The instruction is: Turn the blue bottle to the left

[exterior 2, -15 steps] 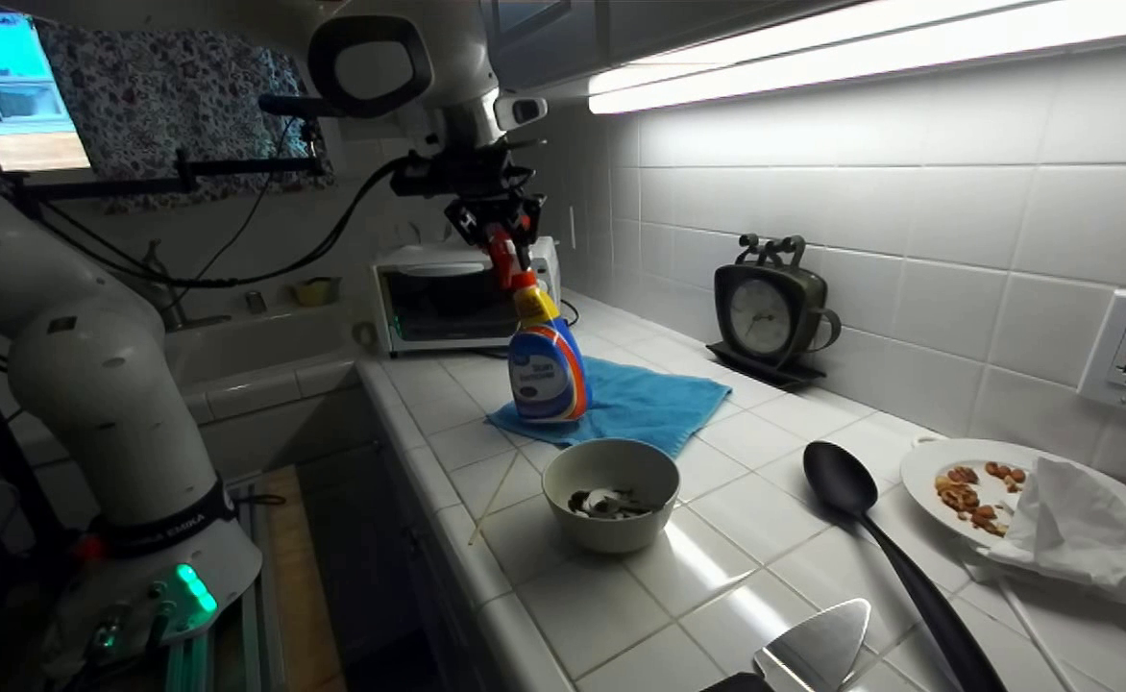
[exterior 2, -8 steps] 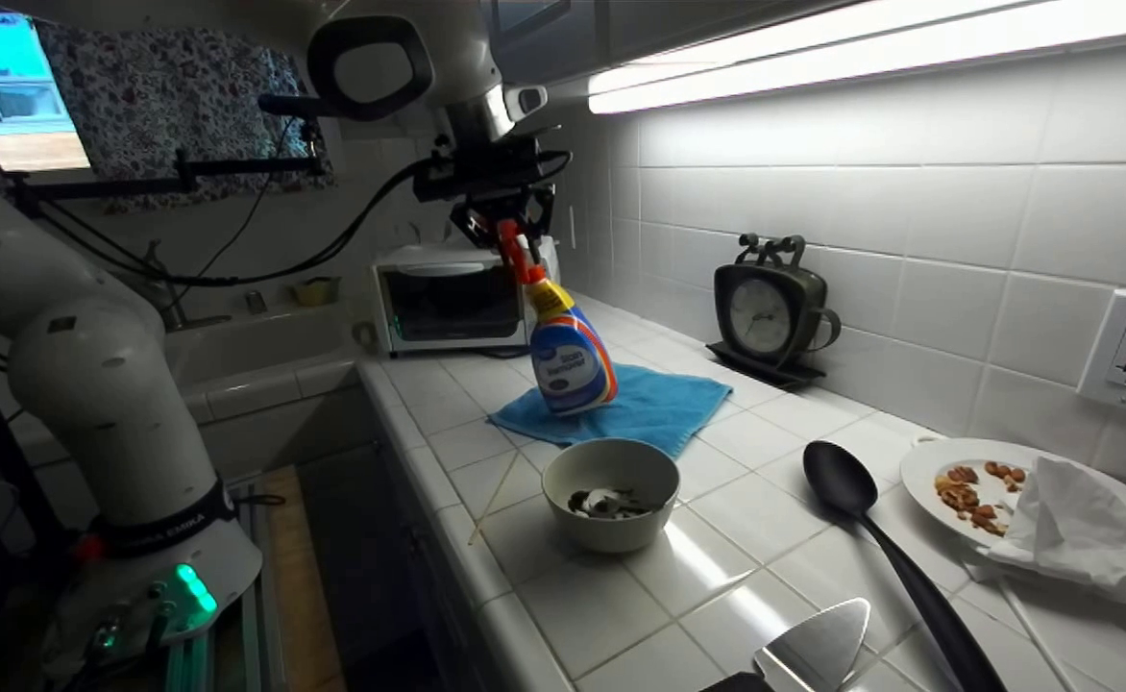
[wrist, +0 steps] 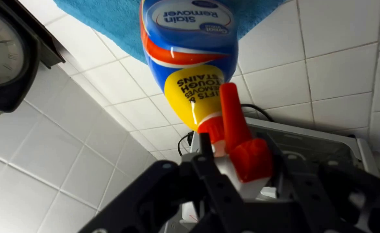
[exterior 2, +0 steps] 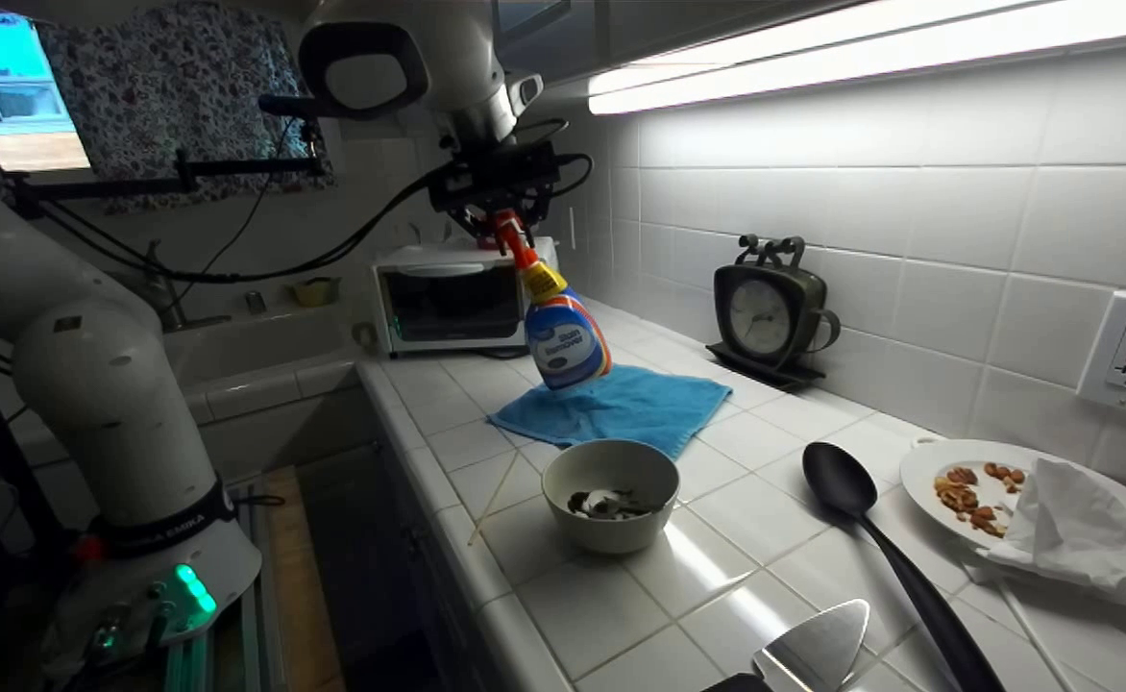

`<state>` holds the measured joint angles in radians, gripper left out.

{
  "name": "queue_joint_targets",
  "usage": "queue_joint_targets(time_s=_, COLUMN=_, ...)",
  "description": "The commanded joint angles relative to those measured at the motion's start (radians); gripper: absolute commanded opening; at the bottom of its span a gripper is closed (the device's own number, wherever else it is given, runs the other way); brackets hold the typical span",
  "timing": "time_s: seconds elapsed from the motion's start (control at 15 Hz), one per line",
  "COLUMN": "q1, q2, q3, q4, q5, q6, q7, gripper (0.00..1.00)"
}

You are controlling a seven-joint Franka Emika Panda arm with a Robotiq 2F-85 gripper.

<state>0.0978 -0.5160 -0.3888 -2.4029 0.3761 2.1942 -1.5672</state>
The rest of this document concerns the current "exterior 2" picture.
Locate lit tablet screen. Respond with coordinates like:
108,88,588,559
0,8,95,177

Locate white toaster oven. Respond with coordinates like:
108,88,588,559
368,241,561,363

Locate white plate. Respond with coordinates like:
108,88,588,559
901,436,1126,568

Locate black round clock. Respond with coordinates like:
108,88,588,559
709,229,846,397

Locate under-cabinet light strip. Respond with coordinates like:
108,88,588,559
584,0,1126,119

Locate white paper napkin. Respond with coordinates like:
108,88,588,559
969,455,1126,621

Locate white ceramic bowl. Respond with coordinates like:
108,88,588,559
543,438,683,559

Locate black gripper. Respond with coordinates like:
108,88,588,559
426,129,561,250

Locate brown food pieces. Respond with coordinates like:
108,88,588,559
932,457,1029,537

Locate dark food leftovers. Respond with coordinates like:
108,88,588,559
567,483,650,524

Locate metal spatula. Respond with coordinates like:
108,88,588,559
701,596,877,692

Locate black cable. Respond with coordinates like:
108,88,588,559
18,159,460,288

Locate blue spray bottle red trigger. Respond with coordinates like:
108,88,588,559
490,208,616,397

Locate black plastic ladle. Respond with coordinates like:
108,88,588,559
798,438,1006,692

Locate blue terry towel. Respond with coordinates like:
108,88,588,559
485,363,736,461

